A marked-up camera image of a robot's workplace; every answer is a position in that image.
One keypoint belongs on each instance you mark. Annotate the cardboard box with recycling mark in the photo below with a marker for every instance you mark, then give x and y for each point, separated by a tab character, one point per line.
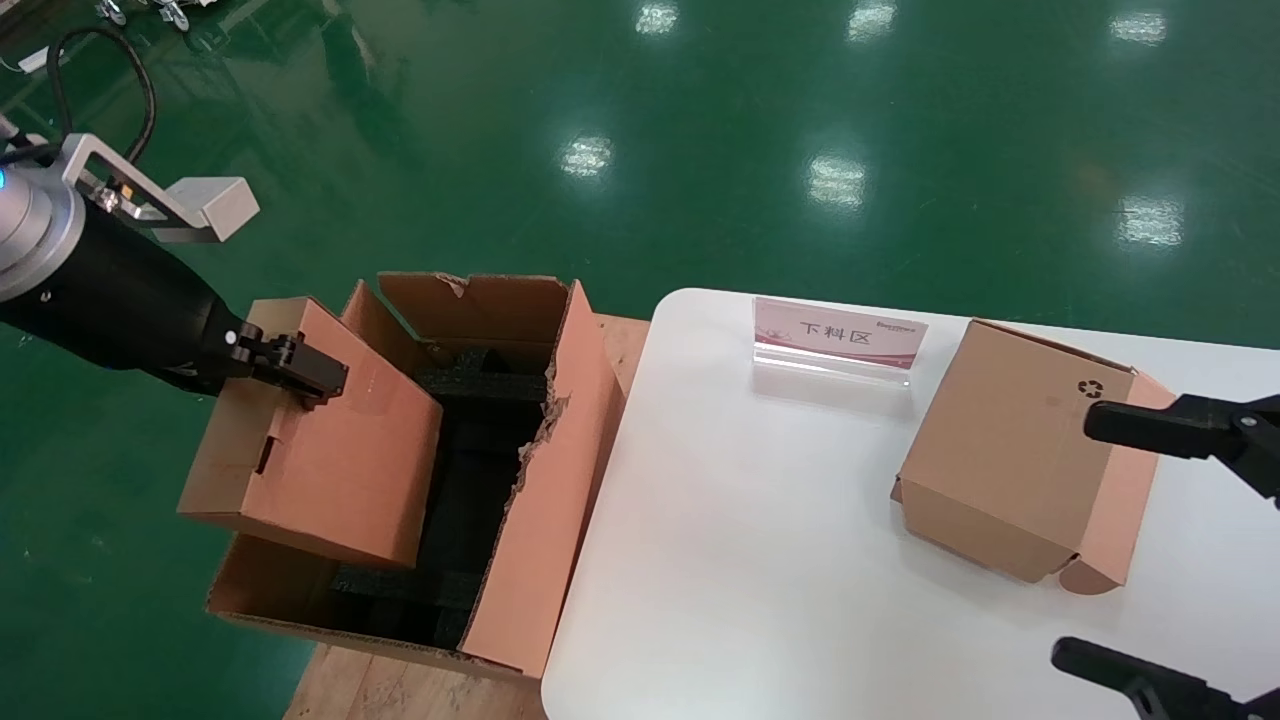
1000	450

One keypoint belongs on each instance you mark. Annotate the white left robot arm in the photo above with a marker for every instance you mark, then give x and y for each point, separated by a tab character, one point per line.
25	225

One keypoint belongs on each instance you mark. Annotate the white wheeled stand frame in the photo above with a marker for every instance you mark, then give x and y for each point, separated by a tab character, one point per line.
112	12

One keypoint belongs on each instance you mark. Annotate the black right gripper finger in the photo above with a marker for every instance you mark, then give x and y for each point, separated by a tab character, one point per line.
1130	428
1100	665

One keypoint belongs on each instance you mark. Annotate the small plain cardboard box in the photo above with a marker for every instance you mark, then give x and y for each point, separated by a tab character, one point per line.
340	470

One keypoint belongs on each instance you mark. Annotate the acrylic sign with pink label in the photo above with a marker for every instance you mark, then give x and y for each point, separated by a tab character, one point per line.
840	335

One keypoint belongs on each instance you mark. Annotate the large open cardboard box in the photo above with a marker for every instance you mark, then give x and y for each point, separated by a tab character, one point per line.
560	480

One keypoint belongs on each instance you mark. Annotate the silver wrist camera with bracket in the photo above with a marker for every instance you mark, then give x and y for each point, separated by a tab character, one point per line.
220	205

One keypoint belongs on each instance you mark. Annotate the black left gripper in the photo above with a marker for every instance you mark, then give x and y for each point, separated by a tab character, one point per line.
120	300

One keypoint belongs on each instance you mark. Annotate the white power strip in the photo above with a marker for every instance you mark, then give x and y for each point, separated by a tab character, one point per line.
32	62

